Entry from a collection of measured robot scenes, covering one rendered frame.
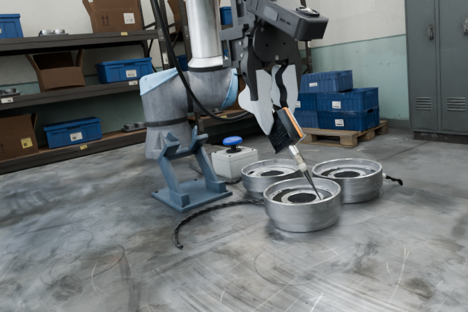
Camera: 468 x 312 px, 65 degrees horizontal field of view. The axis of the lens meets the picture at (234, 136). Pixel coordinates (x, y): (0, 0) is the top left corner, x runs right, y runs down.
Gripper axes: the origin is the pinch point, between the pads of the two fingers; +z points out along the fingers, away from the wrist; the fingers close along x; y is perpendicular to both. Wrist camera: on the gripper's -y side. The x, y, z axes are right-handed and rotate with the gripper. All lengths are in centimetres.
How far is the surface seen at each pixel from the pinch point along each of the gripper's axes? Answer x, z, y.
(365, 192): -8.8, 11.5, -6.9
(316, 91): -290, 36, 268
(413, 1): -332, -45, 171
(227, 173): -3.5, 12.3, 21.6
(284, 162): -9.2, 9.8, 10.5
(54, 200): 26, 13, 41
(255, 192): -0.1, 12.1, 7.8
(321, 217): 1.9, 11.1, -8.3
